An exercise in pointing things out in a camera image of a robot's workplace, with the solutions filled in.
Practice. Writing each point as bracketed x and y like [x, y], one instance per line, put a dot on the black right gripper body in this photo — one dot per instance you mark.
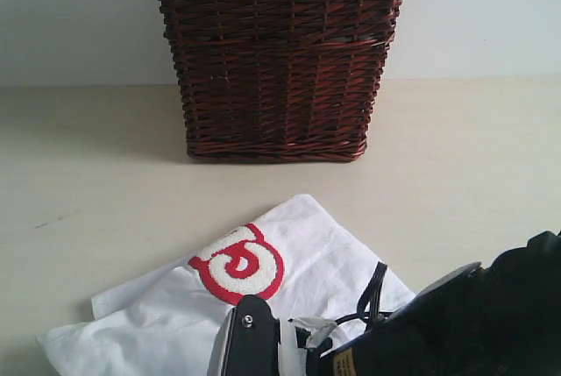
[408, 341]

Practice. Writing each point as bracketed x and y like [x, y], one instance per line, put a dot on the white t-shirt red lettering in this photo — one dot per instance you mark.
[296, 257]

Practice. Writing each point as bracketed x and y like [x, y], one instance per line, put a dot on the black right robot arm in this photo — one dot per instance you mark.
[499, 320]

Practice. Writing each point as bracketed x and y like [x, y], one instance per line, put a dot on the dark red wicker basket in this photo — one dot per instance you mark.
[278, 80]

